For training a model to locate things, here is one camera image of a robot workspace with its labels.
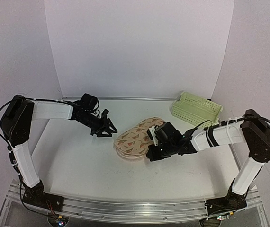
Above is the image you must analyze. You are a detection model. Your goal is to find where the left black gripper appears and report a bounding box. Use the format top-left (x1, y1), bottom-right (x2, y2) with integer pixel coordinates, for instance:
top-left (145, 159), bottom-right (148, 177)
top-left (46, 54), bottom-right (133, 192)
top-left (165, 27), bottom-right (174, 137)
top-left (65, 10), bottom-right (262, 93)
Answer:
top-left (78, 112), bottom-right (118, 138)

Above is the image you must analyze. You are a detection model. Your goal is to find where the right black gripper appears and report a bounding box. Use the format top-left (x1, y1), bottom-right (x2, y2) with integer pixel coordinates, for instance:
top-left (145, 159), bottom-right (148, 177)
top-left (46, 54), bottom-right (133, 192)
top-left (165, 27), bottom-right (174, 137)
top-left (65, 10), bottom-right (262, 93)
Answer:
top-left (147, 141), bottom-right (177, 162)

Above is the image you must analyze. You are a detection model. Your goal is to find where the floral mesh laundry bag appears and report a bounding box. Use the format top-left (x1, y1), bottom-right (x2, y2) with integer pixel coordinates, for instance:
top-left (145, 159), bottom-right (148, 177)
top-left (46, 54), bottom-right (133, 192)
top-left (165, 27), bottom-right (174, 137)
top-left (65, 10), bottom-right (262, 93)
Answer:
top-left (114, 117), bottom-right (165, 160)

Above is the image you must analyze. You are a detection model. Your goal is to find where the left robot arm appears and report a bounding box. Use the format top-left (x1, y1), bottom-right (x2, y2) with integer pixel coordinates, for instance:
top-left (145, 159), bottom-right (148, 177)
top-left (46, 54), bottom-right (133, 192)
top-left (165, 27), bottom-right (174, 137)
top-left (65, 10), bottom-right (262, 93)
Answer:
top-left (0, 94), bottom-right (117, 212)

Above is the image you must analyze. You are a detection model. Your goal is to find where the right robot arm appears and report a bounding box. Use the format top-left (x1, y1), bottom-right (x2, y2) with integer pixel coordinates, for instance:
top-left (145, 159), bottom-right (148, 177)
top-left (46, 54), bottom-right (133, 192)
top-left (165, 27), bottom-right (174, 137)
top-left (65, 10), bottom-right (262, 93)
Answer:
top-left (146, 109), bottom-right (270, 216)

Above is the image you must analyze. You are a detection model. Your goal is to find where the pale green perforated basket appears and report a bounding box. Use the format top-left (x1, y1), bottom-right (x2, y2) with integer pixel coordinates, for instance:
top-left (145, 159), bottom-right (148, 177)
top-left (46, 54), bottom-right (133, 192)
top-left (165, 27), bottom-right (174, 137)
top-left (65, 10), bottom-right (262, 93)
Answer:
top-left (170, 92), bottom-right (223, 127)

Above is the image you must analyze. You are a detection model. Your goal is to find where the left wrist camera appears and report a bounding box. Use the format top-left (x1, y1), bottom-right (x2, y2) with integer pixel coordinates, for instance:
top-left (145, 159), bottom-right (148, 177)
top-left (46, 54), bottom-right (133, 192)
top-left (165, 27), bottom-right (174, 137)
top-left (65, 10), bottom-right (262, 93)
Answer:
top-left (101, 109), bottom-right (109, 118)

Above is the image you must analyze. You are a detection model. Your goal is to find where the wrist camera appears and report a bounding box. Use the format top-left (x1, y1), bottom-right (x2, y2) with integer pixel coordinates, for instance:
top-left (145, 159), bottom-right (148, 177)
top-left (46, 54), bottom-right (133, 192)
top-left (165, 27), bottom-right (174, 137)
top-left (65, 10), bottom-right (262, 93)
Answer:
top-left (101, 109), bottom-right (109, 118)
top-left (147, 125), bottom-right (159, 146)

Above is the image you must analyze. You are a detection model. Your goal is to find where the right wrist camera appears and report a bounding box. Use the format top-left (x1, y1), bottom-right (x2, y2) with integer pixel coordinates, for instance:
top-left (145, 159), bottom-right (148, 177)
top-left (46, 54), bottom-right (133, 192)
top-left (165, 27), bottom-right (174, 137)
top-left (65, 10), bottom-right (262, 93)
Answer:
top-left (147, 125), bottom-right (159, 146)

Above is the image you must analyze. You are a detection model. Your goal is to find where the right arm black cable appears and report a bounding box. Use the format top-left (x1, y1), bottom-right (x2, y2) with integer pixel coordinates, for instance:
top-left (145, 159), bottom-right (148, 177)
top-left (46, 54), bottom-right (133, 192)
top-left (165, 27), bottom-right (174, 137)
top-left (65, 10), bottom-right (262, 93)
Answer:
top-left (184, 114), bottom-right (270, 156)

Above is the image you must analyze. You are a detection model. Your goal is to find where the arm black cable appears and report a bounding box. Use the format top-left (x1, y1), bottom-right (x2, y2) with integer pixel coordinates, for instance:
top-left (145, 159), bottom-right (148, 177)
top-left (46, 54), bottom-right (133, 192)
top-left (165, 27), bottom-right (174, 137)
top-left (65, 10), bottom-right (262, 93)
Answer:
top-left (184, 114), bottom-right (270, 156)
top-left (0, 97), bottom-right (31, 213)

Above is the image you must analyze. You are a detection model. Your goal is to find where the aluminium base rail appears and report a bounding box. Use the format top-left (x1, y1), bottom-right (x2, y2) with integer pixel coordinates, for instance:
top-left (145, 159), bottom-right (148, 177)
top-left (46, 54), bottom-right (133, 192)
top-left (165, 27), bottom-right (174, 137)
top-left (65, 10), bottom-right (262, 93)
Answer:
top-left (0, 179), bottom-right (270, 227)

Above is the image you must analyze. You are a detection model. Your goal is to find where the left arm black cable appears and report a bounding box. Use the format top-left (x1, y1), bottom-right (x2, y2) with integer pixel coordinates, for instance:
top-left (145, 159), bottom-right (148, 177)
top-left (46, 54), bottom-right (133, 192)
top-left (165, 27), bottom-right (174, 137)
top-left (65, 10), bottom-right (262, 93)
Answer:
top-left (0, 97), bottom-right (31, 213)

